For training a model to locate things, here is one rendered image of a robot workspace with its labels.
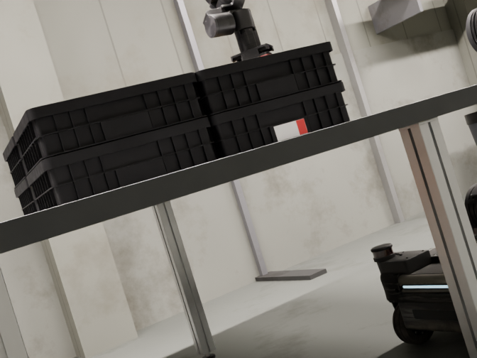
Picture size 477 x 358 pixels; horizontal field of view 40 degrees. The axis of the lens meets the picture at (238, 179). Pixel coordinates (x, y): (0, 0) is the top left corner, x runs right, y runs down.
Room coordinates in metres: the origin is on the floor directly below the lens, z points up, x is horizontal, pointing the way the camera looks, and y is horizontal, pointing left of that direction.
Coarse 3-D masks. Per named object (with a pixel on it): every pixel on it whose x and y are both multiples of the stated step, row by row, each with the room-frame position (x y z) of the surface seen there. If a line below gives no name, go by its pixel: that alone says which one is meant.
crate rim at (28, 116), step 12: (192, 72) 1.54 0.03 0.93; (144, 84) 1.48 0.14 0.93; (156, 84) 1.49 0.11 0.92; (168, 84) 1.50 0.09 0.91; (180, 84) 1.52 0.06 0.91; (84, 96) 1.42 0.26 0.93; (96, 96) 1.43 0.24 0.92; (108, 96) 1.44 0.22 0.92; (120, 96) 1.45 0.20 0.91; (132, 96) 1.46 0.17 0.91; (36, 108) 1.37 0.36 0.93; (48, 108) 1.38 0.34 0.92; (60, 108) 1.40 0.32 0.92; (72, 108) 1.41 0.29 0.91; (24, 120) 1.42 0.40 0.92
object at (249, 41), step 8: (240, 32) 1.67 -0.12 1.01; (248, 32) 1.66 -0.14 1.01; (256, 32) 1.68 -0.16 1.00; (240, 40) 1.67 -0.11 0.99; (248, 40) 1.66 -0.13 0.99; (256, 40) 1.67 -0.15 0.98; (240, 48) 1.68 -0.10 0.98; (248, 48) 1.66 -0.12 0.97; (256, 48) 1.65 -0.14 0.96; (264, 48) 1.65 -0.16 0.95; (272, 48) 1.69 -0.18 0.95; (232, 56) 1.68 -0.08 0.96; (240, 56) 1.67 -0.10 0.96
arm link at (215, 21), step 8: (232, 0) 1.68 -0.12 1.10; (240, 0) 1.68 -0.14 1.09; (224, 8) 1.67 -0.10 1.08; (232, 8) 1.69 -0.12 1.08; (240, 8) 1.70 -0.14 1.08; (208, 16) 1.64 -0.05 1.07; (216, 16) 1.63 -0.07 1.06; (224, 16) 1.64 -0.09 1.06; (232, 16) 1.65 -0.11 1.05; (208, 24) 1.65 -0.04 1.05; (216, 24) 1.62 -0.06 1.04; (224, 24) 1.63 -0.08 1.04; (232, 24) 1.65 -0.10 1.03; (208, 32) 1.66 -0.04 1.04; (216, 32) 1.63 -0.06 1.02; (224, 32) 1.64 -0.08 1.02; (232, 32) 1.66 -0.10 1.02
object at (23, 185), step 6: (24, 180) 1.66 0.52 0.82; (18, 186) 1.78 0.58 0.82; (24, 186) 1.69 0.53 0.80; (30, 186) 1.64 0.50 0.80; (18, 192) 1.81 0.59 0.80; (24, 192) 1.75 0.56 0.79; (30, 192) 1.69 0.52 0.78; (24, 198) 1.78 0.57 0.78; (30, 198) 1.69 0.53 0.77; (24, 204) 1.81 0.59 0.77; (30, 204) 1.72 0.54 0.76; (36, 204) 1.67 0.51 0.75; (24, 210) 1.84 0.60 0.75; (30, 210) 1.75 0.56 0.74; (36, 210) 1.69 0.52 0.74
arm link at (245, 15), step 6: (234, 12) 1.67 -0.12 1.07; (240, 12) 1.67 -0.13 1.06; (246, 12) 1.67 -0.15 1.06; (234, 18) 1.67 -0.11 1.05; (240, 18) 1.67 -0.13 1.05; (246, 18) 1.67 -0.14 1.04; (252, 18) 1.68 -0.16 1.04; (240, 24) 1.67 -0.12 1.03; (246, 24) 1.67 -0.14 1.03; (252, 24) 1.67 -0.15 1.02; (240, 30) 1.67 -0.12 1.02
